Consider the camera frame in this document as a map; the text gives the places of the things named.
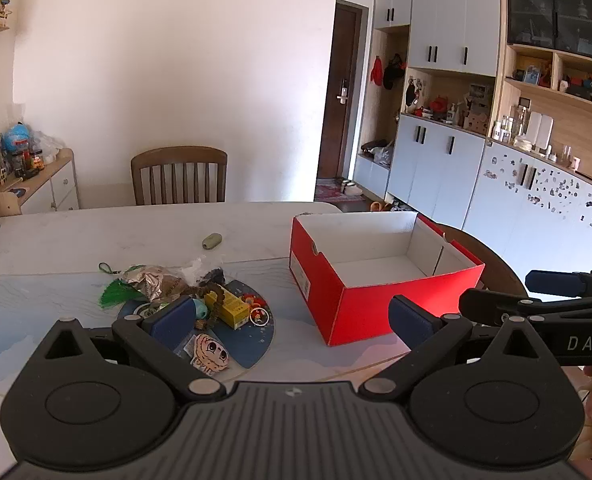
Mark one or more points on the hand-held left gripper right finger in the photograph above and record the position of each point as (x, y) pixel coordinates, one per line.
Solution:
(410, 324)

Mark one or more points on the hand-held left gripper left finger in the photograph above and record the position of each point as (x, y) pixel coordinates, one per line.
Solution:
(173, 322)

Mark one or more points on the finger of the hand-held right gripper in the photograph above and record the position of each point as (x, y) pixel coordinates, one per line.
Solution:
(553, 282)
(575, 320)

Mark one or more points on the red shoe box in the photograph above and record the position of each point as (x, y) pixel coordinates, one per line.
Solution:
(375, 310)

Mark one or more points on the yellow carton box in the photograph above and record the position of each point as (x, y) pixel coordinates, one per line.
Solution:
(232, 306)

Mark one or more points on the clear bag of black beads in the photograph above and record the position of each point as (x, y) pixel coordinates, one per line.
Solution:
(213, 275)

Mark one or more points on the olive oval case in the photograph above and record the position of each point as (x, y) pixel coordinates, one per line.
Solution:
(212, 241)

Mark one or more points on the teal small toy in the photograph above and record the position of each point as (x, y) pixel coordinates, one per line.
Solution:
(201, 308)

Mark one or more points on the foil snack bag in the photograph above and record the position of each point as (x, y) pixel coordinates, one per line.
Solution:
(156, 282)

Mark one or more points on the cartoon face sticker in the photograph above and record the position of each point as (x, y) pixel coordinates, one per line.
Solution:
(208, 352)

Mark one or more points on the round-backed dark wooden chair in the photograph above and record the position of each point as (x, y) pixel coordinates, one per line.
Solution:
(495, 270)

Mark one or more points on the green tassel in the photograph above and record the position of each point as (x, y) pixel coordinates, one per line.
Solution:
(116, 292)

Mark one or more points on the blue round placemat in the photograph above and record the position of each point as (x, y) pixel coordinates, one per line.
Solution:
(251, 345)

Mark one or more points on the red orange trinket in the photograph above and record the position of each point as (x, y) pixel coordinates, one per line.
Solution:
(256, 300)

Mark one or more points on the orange slippers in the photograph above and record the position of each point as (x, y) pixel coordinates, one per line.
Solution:
(378, 206)

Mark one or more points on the patterned red rug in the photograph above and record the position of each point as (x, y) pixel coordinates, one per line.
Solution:
(333, 193)

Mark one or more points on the slatted wooden chair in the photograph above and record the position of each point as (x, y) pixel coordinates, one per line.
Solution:
(176, 155)

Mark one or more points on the white wooden sideboard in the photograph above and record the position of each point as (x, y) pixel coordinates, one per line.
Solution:
(61, 185)

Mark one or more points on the crumpled clear plastic bag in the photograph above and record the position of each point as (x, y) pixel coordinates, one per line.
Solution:
(46, 145)

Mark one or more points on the silver door lock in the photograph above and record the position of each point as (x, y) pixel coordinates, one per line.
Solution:
(342, 92)

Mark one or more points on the black hanging bag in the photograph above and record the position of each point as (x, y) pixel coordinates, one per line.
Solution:
(393, 74)

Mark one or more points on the red hat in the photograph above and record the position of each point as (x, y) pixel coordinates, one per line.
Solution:
(375, 71)

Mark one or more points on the dark brown door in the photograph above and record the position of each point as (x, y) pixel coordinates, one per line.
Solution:
(338, 50)

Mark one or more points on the white wall cabinet unit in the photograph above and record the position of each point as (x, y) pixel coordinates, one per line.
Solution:
(440, 170)

